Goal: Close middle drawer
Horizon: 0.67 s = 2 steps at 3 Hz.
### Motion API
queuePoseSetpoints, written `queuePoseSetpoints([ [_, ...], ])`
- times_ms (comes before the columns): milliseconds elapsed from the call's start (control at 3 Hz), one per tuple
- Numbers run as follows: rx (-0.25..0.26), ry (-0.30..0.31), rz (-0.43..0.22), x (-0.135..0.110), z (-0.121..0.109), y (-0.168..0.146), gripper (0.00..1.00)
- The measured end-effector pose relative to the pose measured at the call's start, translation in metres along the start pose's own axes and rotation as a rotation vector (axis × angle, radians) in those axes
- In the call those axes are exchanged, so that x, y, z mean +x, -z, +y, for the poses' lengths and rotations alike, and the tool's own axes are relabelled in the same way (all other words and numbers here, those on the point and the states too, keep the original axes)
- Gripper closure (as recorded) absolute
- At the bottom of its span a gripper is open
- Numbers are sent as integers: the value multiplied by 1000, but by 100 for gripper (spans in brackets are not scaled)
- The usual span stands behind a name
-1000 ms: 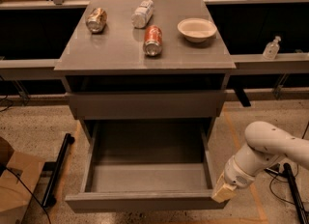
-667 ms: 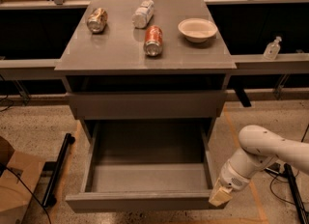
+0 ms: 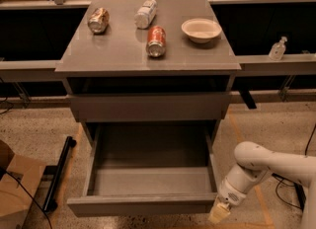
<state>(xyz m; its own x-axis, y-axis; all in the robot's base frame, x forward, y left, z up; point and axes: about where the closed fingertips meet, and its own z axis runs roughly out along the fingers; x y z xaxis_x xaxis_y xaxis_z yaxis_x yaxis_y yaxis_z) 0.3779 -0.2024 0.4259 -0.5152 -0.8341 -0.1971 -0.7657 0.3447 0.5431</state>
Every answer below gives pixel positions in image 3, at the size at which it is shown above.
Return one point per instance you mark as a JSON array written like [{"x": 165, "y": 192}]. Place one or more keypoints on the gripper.
[{"x": 230, "y": 193}]

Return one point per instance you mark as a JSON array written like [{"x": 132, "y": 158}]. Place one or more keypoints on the grey drawer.
[
  {"x": 144, "y": 168},
  {"x": 149, "y": 107}
]

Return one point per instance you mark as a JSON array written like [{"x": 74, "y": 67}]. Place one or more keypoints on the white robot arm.
[{"x": 254, "y": 164}]

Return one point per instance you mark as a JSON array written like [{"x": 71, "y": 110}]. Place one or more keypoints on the grey drawer cabinet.
[{"x": 116, "y": 62}]

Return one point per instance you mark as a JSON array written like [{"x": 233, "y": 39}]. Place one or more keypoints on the closed grey top drawer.
[{"x": 149, "y": 107}]

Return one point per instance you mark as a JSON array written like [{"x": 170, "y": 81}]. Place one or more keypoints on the black right floor bar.
[{"x": 300, "y": 195}]

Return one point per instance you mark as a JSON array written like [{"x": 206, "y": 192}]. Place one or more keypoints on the black floor bar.
[
  {"x": 300, "y": 195},
  {"x": 55, "y": 171}
]

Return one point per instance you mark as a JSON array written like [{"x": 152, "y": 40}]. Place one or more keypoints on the black left floor bar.
[{"x": 55, "y": 171}]

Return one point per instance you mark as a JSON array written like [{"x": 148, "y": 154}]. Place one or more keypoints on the clear sanitizer pump bottle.
[{"x": 278, "y": 49}]

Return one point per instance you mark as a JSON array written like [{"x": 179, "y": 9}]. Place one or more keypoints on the white paper bowl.
[{"x": 201, "y": 30}]

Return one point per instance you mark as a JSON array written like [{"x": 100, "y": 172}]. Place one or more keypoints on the red soda can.
[{"x": 156, "y": 42}]

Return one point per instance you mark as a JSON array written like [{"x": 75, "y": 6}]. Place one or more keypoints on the cardboard box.
[{"x": 18, "y": 185}]

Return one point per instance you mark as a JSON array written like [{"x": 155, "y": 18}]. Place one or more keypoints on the white soda can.
[{"x": 145, "y": 14}]

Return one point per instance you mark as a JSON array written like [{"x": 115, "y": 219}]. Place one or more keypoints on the gold soda can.
[{"x": 99, "y": 21}]

